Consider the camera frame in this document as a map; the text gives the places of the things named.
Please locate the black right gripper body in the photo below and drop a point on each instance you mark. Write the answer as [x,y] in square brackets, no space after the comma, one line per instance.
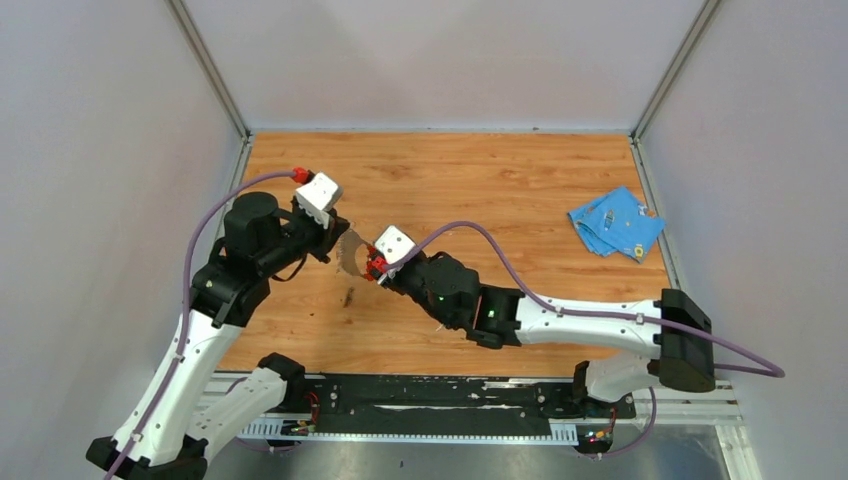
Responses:
[410,281]

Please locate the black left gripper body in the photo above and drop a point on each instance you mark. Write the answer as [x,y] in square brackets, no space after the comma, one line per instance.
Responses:
[303,235]

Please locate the keyring holder with red handle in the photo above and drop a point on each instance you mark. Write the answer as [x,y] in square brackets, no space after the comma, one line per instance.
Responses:
[353,255]

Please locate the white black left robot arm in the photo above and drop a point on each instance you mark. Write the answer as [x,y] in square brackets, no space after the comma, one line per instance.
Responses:
[165,437]

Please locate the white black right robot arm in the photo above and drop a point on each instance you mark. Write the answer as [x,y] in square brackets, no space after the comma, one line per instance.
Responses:
[659,342]

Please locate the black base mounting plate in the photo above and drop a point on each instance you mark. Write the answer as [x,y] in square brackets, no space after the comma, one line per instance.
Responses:
[452,405]

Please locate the blue patterned cloth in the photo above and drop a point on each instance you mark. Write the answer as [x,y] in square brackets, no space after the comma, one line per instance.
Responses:
[617,222]

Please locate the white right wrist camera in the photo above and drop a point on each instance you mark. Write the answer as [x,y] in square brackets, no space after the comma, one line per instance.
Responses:
[393,244]

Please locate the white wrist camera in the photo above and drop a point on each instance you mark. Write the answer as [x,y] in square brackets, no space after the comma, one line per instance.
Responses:
[393,244]
[318,197]

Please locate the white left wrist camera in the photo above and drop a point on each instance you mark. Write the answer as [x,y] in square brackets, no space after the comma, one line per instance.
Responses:
[318,197]

